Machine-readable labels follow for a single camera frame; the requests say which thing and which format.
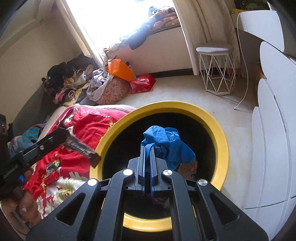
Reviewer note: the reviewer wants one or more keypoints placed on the dark jacket on window seat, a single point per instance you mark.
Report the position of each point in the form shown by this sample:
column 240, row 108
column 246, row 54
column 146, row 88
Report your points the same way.
column 138, row 37

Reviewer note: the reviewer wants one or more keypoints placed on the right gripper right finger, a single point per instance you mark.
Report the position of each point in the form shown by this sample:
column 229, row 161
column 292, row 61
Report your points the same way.
column 199, row 211

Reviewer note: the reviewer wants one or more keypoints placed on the yellow rimmed black trash bin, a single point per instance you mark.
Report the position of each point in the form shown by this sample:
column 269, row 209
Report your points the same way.
column 179, row 133

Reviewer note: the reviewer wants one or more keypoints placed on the red floral blanket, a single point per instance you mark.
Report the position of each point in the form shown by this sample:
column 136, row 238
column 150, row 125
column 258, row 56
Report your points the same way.
column 87, row 123

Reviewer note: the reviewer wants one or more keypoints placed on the lavender garment in basket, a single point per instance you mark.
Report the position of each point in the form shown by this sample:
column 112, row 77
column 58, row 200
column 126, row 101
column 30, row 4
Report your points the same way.
column 98, row 84

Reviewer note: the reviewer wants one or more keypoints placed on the blue plastic bag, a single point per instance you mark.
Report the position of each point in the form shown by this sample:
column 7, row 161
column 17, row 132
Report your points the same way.
column 168, row 146

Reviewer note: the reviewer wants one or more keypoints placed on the pile of clothes on bed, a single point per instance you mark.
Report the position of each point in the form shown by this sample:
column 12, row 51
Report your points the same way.
column 66, row 83

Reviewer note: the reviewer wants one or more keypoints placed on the teal patterned pillow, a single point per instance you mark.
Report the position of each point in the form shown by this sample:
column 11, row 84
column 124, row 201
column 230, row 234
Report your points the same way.
column 24, row 141

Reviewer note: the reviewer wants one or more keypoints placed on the floral fabric laundry basket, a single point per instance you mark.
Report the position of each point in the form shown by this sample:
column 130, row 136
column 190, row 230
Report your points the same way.
column 115, row 90

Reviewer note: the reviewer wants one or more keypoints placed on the white dressing table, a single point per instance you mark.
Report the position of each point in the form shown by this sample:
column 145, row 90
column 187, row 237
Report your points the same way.
column 263, row 30

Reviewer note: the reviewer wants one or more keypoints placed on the cream curtain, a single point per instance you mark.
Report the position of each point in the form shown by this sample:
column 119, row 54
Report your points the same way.
column 205, row 22

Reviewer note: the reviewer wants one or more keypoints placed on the orange bag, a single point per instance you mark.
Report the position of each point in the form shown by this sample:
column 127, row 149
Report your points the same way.
column 119, row 69

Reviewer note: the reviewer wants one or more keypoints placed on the white wire frame stool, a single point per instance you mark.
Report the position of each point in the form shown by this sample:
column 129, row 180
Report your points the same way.
column 217, row 67

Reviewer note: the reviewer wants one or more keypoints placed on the white scalloped cabinet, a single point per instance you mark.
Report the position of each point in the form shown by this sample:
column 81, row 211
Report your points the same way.
column 271, row 195

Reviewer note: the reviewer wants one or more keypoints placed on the orange patterned quilt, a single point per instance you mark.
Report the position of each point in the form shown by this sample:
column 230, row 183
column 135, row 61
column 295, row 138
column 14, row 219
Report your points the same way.
column 163, row 17

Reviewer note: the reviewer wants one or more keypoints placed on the red plastic bag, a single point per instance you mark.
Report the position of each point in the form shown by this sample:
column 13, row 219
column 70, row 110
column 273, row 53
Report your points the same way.
column 143, row 83

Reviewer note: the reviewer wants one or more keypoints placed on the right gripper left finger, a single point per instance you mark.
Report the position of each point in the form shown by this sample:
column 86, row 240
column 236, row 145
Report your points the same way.
column 96, row 210

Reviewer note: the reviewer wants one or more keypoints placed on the person's left hand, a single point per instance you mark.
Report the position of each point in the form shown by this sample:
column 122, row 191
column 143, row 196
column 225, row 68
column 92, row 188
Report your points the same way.
column 28, row 210

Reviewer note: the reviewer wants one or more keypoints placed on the dark snack wrapper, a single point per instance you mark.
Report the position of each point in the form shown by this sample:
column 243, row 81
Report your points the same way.
column 74, row 144

